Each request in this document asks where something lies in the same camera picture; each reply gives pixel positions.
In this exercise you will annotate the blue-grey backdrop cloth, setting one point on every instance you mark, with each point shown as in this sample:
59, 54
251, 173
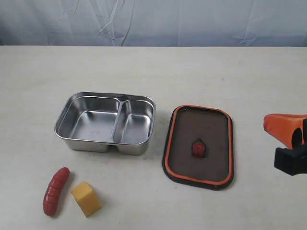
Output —
153, 22

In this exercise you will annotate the dark transparent box lid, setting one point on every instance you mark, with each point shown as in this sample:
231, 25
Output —
199, 147

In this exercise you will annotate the red toy sausage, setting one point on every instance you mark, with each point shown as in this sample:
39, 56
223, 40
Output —
53, 191

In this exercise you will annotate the stainless steel lunch box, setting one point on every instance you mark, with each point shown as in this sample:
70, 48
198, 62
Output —
94, 121

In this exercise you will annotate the yellow toy cheese wedge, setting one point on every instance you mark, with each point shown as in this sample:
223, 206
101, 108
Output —
86, 198

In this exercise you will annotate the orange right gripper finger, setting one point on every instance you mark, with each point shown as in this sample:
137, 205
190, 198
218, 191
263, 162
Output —
284, 119
280, 133

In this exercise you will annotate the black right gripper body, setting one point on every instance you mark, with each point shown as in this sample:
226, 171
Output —
292, 160

